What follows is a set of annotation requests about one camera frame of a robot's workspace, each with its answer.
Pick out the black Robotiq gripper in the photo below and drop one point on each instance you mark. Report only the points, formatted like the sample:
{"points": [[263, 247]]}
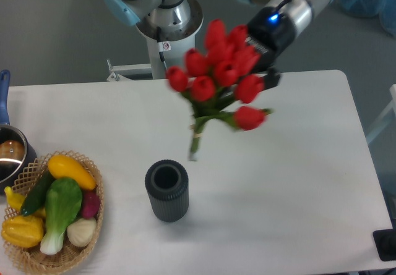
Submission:
{"points": [[270, 32]]}

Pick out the red tulip bouquet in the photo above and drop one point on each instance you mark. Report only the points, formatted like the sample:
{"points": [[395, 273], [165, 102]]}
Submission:
{"points": [[220, 84]]}

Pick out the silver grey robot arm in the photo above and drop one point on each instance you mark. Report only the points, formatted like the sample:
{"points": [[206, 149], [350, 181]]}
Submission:
{"points": [[170, 28]]}

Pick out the dark grey ribbed vase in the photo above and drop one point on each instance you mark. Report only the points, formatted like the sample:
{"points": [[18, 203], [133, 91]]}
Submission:
{"points": [[167, 185]]}

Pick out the black device at edge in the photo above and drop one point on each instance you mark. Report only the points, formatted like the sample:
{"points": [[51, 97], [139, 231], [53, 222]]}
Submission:
{"points": [[385, 244]]}

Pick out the purple red radish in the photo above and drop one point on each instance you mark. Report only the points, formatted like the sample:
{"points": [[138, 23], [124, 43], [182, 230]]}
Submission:
{"points": [[90, 205]]}

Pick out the yellow squash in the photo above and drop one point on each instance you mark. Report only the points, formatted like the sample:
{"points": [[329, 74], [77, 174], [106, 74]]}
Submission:
{"points": [[61, 166]]}

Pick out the green bok choy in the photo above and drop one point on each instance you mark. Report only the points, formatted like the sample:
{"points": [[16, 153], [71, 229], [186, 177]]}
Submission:
{"points": [[63, 202]]}

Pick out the white garlic bulb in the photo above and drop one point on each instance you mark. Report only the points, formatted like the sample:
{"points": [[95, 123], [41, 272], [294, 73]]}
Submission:
{"points": [[81, 232]]}

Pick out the dark green cucumber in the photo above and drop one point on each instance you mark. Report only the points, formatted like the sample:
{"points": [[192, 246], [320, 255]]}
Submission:
{"points": [[36, 197]]}

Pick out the small yellow banana pepper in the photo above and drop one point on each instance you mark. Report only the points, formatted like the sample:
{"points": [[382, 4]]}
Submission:
{"points": [[15, 201]]}

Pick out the yellow bell pepper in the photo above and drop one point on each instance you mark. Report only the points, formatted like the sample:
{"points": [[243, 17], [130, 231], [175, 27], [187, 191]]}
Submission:
{"points": [[24, 232]]}

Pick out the woven wicker basket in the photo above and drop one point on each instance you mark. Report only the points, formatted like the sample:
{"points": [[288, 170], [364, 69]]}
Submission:
{"points": [[32, 260]]}

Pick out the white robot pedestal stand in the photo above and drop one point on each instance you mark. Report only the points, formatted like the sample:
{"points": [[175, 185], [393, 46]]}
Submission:
{"points": [[162, 55]]}

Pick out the blue handled saucepan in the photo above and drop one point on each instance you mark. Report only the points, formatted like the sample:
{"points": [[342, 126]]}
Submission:
{"points": [[16, 151]]}

